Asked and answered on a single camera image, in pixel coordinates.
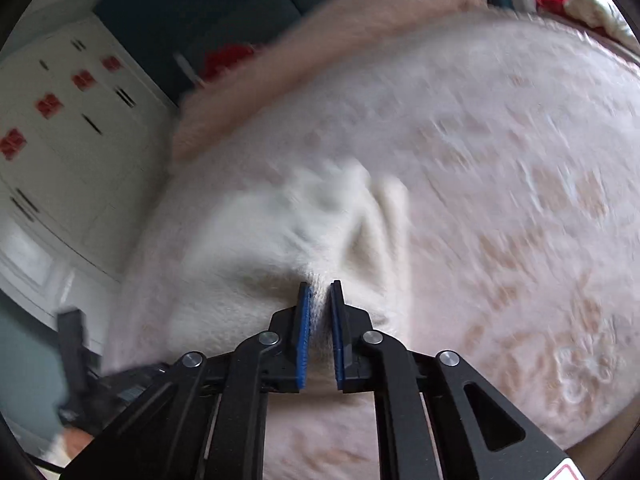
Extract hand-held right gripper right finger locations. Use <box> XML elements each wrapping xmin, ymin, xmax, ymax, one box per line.
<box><xmin>329</xmin><ymin>280</ymin><xmax>587</xmax><ymax>480</ymax></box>

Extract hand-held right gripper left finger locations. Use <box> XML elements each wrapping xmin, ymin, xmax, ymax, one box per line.
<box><xmin>60</xmin><ymin>281</ymin><xmax>315</xmax><ymax>480</ymax></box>

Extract cream sweater with black hearts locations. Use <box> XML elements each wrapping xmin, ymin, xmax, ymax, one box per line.
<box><xmin>167</xmin><ymin>157</ymin><xmax>413</xmax><ymax>396</ymax></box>

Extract person's left hand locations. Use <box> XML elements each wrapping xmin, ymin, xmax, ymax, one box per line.
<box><xmin>64</xmin><ymin>429</ymin><xmax>97</xmax><ymax>456</ymax></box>

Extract white wardrobe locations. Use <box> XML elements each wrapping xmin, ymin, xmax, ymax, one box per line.
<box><xmin>0</xmin><ymin>12</ymin><xmax>181</xmax><ymax>331</ymax></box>

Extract pink floral bedspread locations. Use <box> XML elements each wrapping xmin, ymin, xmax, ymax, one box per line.
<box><xmin>102</xmin><ymin>12</ymin><xmax>640</xmax><ymax>480</ymax></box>

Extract pink duvet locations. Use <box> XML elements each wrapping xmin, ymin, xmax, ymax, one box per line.
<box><xmin>170</xmin><ymin>0</ymin><xmax>488</xmax><ymax>163</ymax></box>

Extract red cloth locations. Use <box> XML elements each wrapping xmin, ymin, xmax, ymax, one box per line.
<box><xmin>200</xmin><ymin>44</ymin><xmax>263</xmax><ymax>83</ymax></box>

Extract blue padded headboard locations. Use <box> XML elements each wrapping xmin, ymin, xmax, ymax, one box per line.
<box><xmin>95</xmin><ymin>0</ymin><xmax>431</xmax><ymax>106</ymax></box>

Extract black cable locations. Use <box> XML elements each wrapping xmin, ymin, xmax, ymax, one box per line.
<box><xmin>27</xmin><ymin>452</ymin><xmax>68</xmax><ymax>473</ymax></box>

